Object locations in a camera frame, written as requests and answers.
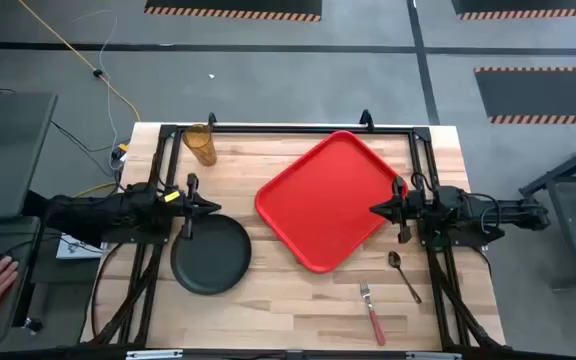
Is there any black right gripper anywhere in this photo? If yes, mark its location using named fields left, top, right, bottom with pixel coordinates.
left=369, top=175, right=424, bottom=245

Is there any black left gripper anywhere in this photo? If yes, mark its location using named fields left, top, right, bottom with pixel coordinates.
left=166, top=173, right=222, bottom=240

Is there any black round plate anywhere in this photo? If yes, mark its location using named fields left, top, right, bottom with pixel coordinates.
left=169, top=213, right=253, bottom=296

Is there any amber translucent plastic cup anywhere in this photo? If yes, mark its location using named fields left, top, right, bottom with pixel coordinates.
left=182, top=123, right=218, bottom=168

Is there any red plastic tray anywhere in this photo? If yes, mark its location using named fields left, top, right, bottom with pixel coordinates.
left=254, top=130, right=410, bottom=275

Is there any dark metal spoon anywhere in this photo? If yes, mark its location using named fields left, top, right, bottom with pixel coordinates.
left=387, top=250, right=423, bottom=305

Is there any white power box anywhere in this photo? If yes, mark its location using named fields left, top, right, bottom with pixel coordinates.
left=56, top=233, right=105, bottom=261

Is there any black mat with hazard stripes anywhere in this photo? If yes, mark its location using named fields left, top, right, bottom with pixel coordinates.
left=143, top=0, right=323, bottom=23
left=450, top=0, right=576, bottom=22
left=473, top=66, right=576, bottom=125

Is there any grey desk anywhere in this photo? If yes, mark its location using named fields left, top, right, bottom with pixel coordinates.
left=0, top=92, right=59, bottom=344

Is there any red-handled metal fork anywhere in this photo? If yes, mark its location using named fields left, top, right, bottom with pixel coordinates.
left=359, top=281, right=387, bottom=347

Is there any black aluminium table frame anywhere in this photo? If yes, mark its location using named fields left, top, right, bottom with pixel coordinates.
left=87, top=109, right=507, bottom=351

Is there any black floor cable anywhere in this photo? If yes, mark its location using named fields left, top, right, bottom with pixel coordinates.
left=0, top=79, right=132, bottom=154

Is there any thin white floor cable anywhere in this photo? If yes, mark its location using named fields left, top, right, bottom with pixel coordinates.
left=72, top=9, right=120, bottom=151

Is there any silver metal bracket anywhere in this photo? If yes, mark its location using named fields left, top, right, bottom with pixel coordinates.
left=125, top=349, right=184, bottom=360
left=405, top=351, right=462, bottom=360

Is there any yellow floor cable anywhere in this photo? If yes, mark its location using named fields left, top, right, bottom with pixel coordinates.
left=16, top=0, right=142, bottom=197

